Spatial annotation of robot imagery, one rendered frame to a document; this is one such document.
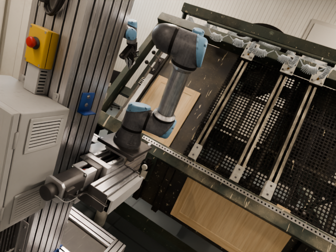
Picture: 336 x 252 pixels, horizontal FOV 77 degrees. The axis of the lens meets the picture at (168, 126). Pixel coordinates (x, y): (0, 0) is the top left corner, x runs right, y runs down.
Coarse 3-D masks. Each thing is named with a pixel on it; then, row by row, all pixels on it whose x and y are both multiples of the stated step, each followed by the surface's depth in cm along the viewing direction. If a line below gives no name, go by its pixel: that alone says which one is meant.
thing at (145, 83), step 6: (162, 54) 205; (156, 72) 202; (150, 78) 197; (144, 84) 195; (138, 90) 193; (144, 90) 197; (132, 96) 192; (138, 96) 192; (126, 108) 188; (120, 114) 187; (120, 120) 184
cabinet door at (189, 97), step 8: (160, 80) 197; (152, 88) 195; (160, 88) 194; (184, 88) 191; (144, 96) 193; (152, 96) 192; (160, 96) 191; (184, 96) 188; (192, 96) 187; (152, 104) 189; (184, 104) 185; (192, 104) 184; (176, 112) 184; (184, 112) 182; (176, 120) 180; (176, 128) 178; (152, 136) 178; (168, 144) 173
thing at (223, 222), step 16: (192, 192) 187; (208, 192) 182; (176, 208) 195; (192, 208) 189; (208, 208) 183; (224, 208) 178; (240, 208) 173; (192, 224) 191; (208, 224) 186; (224, 224) 180; (240, 224) 175; (256, 224) 170; (224, 240) 182; (240, 240) 177; (256, 240) 172; (272, 240) 167
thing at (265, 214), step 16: (112, 128) 181; (160, 160) 173; (176, 160) 165; (192, 160) 163; (192, 176) 159; (208, 176) 157; (224, 192) 152; (256, 208) 146; (272, 224) 146; (288, 224) 140; (304, 240) 136; (320, 240) 135
